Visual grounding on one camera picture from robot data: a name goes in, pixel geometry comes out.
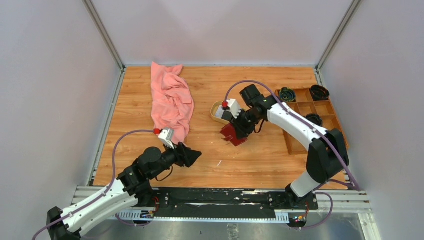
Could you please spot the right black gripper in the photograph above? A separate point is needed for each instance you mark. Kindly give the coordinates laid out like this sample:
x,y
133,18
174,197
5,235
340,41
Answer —
x,y
241,130

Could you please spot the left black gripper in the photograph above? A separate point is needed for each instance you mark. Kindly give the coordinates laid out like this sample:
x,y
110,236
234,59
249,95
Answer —
x,y
185,156

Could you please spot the red leather card holder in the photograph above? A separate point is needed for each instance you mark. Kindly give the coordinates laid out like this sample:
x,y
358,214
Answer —
x,y
229,135

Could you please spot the yellow oval tray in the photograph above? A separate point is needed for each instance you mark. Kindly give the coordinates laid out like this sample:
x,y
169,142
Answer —
x,y
220,115

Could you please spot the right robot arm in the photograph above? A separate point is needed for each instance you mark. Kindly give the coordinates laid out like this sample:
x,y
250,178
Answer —
x,y
326,149

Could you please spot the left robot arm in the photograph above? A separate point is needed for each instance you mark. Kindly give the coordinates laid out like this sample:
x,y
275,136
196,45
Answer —
x,y
131,187

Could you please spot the pink cloth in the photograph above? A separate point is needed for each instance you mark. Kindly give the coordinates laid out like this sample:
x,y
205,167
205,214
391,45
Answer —
x,y
172,102

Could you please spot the black green round cap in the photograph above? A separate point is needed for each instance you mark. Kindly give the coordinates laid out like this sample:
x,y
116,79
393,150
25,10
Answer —
x,y
287,95

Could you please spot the brown compartment organizer tray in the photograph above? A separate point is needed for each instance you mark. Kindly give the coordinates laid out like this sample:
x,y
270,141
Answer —
x,y
305,105

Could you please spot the black round cap middle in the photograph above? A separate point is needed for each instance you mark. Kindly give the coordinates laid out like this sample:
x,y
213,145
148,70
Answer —
x,y
315,119

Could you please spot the black round cap top right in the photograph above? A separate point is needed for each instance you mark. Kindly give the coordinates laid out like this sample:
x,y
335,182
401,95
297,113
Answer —
x,y
319,93

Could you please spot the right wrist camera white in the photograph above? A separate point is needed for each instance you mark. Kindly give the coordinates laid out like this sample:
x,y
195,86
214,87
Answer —
x,y
232,106

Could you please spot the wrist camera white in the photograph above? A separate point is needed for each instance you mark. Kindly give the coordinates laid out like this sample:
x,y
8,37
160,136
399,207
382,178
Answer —
x,y
232,106
166,136

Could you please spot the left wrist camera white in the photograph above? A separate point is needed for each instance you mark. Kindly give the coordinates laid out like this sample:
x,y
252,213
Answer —
x,y
166,136

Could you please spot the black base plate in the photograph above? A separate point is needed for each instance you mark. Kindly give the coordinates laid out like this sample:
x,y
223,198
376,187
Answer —
x,y
223,203

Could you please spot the aluminium frame rail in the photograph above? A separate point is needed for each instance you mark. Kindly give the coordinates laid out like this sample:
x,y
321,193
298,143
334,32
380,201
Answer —
x,y
335,201

